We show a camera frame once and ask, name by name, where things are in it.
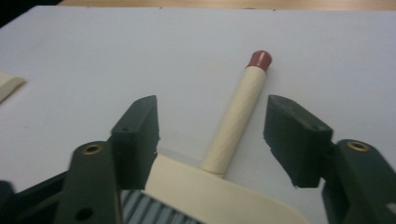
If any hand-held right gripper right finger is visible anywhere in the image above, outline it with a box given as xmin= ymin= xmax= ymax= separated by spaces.
xmin=262 ymin=94 xmax=334 ymax=189

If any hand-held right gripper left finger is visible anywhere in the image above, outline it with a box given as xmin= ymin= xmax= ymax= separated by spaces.
xmin=108 ymin=94 xmax=161 ymax=191

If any cream brush with red tip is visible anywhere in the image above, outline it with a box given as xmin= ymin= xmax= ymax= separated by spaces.
xmin=120 ymin=49 xmax=312 ymax=224

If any cream plastic dustpan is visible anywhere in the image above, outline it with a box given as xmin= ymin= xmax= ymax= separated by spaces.
xmin=0 ymin=71 xmax=28 ymax=104

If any white board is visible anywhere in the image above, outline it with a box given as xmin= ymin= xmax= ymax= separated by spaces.
xmin=0 ymin=5 xmax=396 ymax=224

